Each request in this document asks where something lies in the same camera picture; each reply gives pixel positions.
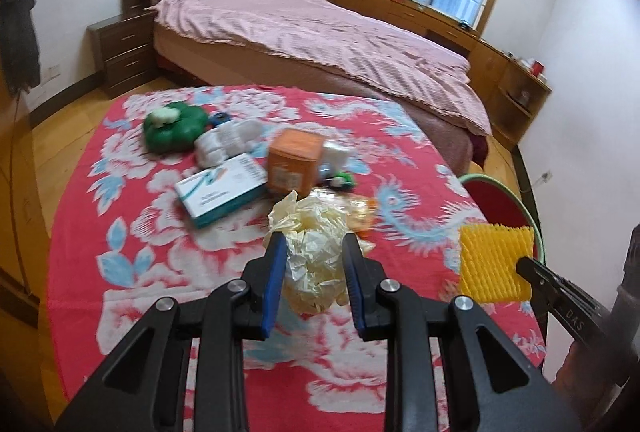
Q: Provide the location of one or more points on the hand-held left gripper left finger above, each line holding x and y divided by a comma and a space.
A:
275, 282

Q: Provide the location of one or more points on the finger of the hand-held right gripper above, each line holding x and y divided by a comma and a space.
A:
560, 302

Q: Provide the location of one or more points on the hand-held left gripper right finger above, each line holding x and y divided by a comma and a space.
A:
353, 282

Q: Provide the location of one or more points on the cream latex gloves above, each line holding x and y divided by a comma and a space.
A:
315, 257

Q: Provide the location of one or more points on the yellow spiky plastic pad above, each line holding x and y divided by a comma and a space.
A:
492, 264

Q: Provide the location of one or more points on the red basin with green rim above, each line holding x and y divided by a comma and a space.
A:
500, 207

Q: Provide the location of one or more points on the white cloth with bandage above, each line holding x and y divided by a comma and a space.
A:
225, 141

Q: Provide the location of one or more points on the orange plastic wrapper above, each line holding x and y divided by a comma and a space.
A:
362, 212

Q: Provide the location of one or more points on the small green toy figure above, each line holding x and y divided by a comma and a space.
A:
341, 180

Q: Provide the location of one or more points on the white and teal box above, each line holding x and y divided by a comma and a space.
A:
220, 189

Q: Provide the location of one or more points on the red floral blanket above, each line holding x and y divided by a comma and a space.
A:
165, 252

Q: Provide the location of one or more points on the orange cardboard box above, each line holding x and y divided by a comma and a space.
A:
292, 161

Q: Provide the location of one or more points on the dark red cloth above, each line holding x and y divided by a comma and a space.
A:
479, 151

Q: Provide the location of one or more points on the blue fidget spinner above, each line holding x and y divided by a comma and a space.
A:
220, 118

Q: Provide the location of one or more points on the green pumpkin toy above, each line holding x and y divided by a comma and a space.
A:
175, 134

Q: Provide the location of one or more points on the brown bed sheet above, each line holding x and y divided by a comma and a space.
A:
350, 84

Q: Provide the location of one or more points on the small jar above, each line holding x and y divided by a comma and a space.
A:
523, 99

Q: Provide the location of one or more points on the wooden corner shelf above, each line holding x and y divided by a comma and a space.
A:
515, 86

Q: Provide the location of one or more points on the red cup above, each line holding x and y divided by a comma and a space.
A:
538, 67

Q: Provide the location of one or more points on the small white container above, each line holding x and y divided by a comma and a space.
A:
525, 64

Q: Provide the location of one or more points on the pink bedspread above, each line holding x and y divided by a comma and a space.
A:
310, 31

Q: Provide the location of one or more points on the dark wooden nightstand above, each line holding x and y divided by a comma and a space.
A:
127, 54

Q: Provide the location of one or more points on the small black object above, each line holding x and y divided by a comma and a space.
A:
465, 26

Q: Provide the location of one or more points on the long light wooden cabinet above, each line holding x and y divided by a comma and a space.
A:
400, 6

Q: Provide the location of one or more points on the dark hanging clothes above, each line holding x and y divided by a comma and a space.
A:
20, 31

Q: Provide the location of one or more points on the white wall socket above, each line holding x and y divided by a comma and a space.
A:
54, 70
547, 176

